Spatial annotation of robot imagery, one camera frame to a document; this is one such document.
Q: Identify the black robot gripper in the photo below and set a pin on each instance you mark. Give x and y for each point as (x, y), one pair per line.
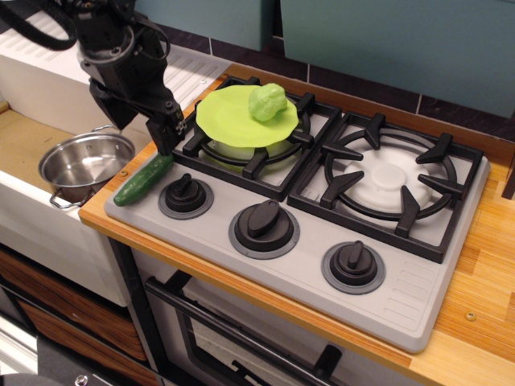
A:
(128, 79)

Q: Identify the dark green toy pickle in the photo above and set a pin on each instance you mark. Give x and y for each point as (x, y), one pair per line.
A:
(143, 181)

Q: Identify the light green toy cauliflower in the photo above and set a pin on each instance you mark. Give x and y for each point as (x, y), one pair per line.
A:
(266, 101)

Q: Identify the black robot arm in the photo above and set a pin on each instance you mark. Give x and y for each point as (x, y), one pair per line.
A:
(89, 24)

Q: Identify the lime green plastic plate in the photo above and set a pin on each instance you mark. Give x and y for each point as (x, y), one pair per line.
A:
(224, 116)

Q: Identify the small stainless steel pot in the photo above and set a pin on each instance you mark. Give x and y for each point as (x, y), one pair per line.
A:
(79, 167)

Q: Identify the black left stove knob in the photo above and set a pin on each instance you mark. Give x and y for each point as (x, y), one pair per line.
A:
(186, 198)

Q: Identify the black stove knob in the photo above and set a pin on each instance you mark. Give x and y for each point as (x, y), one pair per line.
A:
(186, 198)
(264, 231)
(353, 268)

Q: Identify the black left burner grate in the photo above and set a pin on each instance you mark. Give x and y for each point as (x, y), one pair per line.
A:
(270, 171)

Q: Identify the black burner grate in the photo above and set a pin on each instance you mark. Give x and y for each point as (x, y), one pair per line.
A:
(270, 171)
(407, 189)

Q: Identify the black middle stove knob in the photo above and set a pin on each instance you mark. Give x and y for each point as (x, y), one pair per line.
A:
(264, 231)

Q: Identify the grey toy stove top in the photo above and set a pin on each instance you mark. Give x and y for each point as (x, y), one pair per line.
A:
(402, 311)

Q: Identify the toy oven door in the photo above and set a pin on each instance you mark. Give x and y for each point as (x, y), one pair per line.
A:
(228, 341)

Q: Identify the wooden drawer fronts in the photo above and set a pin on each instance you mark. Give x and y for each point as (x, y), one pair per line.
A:
(76, 319)

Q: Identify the black right stove knob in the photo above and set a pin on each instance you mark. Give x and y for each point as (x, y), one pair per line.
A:
(353, 268)

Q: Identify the black right burner grate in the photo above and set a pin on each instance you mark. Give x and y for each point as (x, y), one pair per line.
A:
(407, 189)

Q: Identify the black oven door handle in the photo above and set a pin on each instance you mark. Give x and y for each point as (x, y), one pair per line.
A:
(318, 375)

